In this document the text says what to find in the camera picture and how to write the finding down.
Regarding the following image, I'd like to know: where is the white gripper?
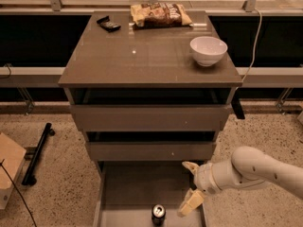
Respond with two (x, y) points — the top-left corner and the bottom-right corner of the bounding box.
(177, 161), (222, 218)

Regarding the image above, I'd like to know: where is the dark pepsi soda can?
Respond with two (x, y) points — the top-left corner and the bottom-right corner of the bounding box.
(151, 204), (166, 226)

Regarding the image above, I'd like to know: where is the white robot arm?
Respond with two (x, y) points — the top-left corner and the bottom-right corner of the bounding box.
(178, 146), (303, 217)

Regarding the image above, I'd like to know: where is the grey open bottom drawer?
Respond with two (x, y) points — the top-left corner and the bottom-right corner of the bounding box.
(93, 162), (206, 227)

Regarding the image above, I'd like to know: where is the grey drawer cabinet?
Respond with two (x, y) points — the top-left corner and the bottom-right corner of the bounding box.
(58, 9), (243, 227)

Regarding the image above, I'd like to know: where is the grey middle drawer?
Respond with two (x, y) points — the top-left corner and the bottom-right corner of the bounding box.
(86, 131), (216, 161)

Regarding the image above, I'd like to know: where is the grey top drawer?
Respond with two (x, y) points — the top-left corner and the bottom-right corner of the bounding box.
(67, 88), (231, 132)

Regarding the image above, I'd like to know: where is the white ceramic bowl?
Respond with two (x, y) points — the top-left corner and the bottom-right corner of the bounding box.
(189, 36), (228, 67)

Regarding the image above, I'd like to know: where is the black metal bar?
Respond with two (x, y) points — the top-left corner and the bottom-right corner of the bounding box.
(22, 123), (55, 185)

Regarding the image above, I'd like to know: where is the yellow brown chip bag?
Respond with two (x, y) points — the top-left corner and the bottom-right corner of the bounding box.
(131, 2), (192, 28)

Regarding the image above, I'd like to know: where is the small black snack packet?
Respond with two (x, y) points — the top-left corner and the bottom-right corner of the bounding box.
(97, 16), (121, 32)

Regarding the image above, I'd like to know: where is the white cable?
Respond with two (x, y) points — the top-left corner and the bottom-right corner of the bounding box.
(241, 9), (263, 81)

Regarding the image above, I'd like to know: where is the thin black cable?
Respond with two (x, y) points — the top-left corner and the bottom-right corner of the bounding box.
(0, 158), (38, 227)

